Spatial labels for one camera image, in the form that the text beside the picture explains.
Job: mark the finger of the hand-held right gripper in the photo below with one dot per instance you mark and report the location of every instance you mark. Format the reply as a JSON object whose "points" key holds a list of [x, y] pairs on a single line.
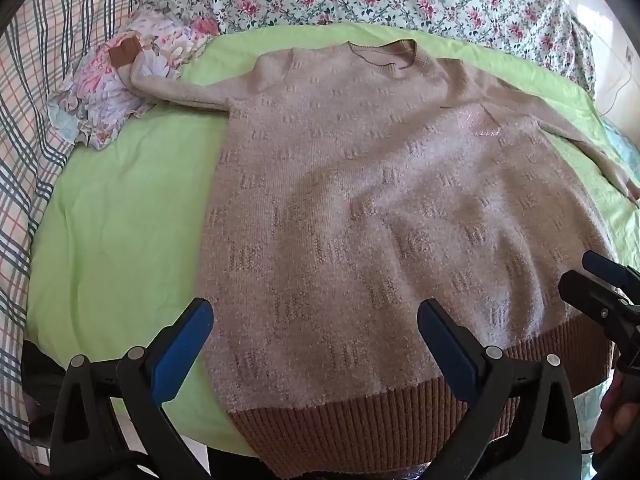
{"points": [[590, 295], [602, 266]]}

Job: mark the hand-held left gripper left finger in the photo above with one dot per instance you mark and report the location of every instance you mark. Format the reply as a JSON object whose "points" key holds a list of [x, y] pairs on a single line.
{"points": [[182, 350]]}

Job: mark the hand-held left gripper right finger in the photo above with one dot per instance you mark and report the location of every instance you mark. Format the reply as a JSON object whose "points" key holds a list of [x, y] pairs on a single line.
{"points": [[450, 350]]}

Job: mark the beige knit sweater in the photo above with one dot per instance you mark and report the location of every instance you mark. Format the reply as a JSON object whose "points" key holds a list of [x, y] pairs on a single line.
{"points": [[375, 210]]}

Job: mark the person's right hand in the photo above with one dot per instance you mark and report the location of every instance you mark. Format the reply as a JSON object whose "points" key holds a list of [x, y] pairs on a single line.
{"points": [[617, 410]]}

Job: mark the light blue patterned cloth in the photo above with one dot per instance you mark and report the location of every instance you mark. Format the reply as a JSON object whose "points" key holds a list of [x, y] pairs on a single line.
{"points": [[625, 152]]}

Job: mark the light green bed sheet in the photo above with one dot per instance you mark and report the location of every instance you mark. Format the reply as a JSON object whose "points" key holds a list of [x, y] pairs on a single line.
{"points": [[125, 210]]}

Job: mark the plaid blanket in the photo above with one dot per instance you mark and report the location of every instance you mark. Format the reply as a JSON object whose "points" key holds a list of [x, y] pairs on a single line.
{"points": [[30, 135]]}

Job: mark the pastel floral ruffled cloth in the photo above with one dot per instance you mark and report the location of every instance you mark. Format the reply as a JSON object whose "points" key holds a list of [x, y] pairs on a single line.
{"points": [[100, 95]]}

